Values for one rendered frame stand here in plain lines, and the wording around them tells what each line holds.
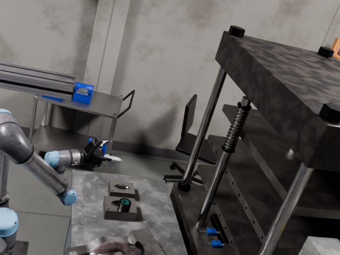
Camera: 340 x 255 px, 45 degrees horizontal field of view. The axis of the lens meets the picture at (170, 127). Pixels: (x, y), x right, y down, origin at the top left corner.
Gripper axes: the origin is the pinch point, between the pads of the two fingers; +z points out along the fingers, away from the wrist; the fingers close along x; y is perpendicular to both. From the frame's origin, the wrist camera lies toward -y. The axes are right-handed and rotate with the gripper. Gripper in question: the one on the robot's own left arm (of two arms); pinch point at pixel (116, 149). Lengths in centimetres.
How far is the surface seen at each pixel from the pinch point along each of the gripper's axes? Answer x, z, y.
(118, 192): -26, 34, 64
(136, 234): 16, 22, 53
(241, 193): 34, 69, 12
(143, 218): -3, 43, 67
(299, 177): 68, 44, -37
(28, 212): -104, 13, 161
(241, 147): -7, 110, 18
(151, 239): 23, 28, 52
